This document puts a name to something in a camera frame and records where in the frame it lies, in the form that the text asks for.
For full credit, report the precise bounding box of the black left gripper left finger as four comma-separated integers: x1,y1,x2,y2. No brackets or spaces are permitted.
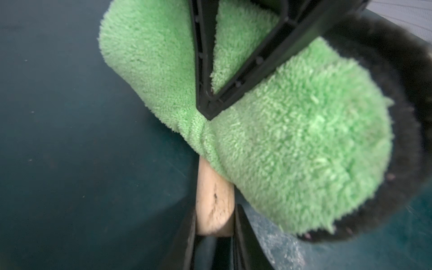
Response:
158,207,196,270

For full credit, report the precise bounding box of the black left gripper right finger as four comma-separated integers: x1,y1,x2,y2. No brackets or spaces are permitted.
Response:
234,204,274,270

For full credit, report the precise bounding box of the small sickle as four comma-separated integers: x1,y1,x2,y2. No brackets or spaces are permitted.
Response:
195,157,235,237

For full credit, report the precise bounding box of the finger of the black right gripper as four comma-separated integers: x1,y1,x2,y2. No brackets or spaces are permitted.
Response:
189,0,369,120

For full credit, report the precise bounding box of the green and black rag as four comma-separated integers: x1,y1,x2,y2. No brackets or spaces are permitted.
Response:
99,1,432,242

